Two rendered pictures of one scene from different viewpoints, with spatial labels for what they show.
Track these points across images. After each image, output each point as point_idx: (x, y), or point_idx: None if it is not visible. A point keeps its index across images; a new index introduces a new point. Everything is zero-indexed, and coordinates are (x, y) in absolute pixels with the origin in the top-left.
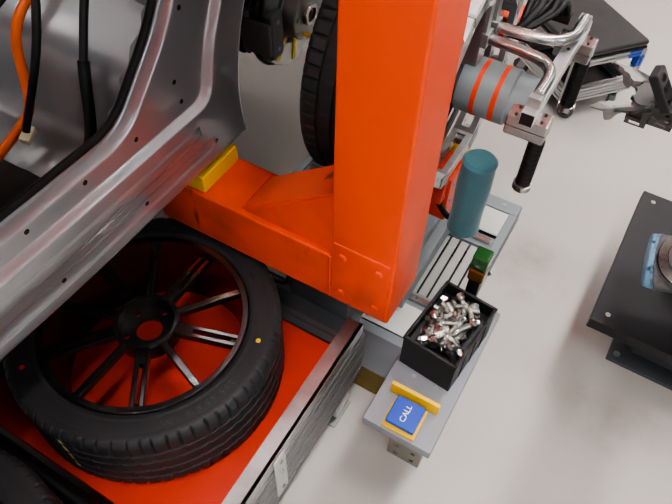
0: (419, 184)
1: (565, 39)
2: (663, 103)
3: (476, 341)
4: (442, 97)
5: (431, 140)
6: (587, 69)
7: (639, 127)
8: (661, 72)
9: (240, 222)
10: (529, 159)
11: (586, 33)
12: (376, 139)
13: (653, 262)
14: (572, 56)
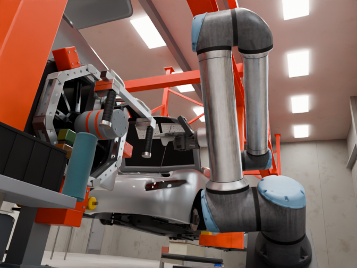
0: (26, 37)
1: (134, 98)
2: (187, 128)
3: (35, 142)
4: (50, 7)
5: (40, 22)
6: (152, 131)
7: (182, 148)
8: (182, 116)
9: None
10: (107, 101)
11: (149, 115)
12: (8, 1)
13: (204, 192)
14: (138, 104)
